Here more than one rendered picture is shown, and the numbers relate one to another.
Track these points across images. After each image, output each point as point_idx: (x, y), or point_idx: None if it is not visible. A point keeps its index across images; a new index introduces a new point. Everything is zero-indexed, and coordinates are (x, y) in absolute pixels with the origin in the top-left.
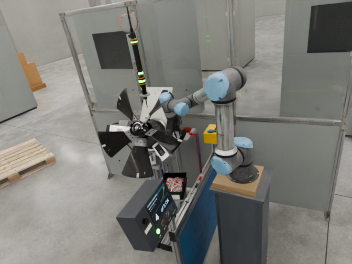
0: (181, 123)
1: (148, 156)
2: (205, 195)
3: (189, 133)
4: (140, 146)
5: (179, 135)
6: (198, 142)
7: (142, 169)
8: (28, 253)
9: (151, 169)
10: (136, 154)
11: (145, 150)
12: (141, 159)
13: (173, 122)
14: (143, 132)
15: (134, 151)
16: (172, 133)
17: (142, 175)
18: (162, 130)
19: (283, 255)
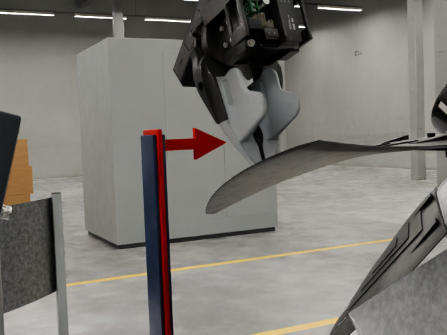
0: (235, 40)
1: (401, 276)
2: None
3: (209, 136)
4: (434, 207)
5: (220, 125)
6: (147, 224)
7: (356, 304)
8: None
9: (349, 330)
10: (403, 231)
11: (427, 237)
12: (388, 262)
13: (200, 4)
14: (440, 120)
15: (416, 211)
16: (178, 65)
17: (338, 322)
18: (435, 141)
19: None
